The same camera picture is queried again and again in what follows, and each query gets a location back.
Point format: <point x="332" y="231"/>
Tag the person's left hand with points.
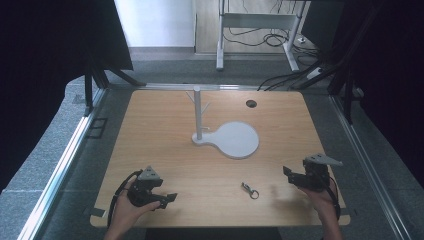
<point x="125" y="213"/>

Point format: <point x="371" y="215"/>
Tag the person's right hand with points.
<point x="325" y="203"/>

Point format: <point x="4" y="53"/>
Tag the white tree-shaped jewelry stand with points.
<point x="236" y="140"/>

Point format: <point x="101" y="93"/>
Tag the white metal desk frame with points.
<point x="256" y="20"/>

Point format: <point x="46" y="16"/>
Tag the black metal stand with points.
<point x="345" y="76"/>
<point x="96" y="80"/>

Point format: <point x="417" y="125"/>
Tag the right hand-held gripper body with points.
<point x="316" y="176"/>

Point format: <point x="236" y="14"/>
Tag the small white power adapter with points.
<point x="301" y="40"/>

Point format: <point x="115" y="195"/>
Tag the black curtain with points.
<point x="50" y="66"/>
<point x="390" y="83"/>

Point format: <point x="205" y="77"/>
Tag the aluminium rail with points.
<point x="63" y="166"/>
<point x="370" y="166"/>

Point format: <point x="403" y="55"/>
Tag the white power strip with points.
<point x="315" y="73"/>

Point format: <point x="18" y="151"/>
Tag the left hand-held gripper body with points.
<point x="143" y="191"/>

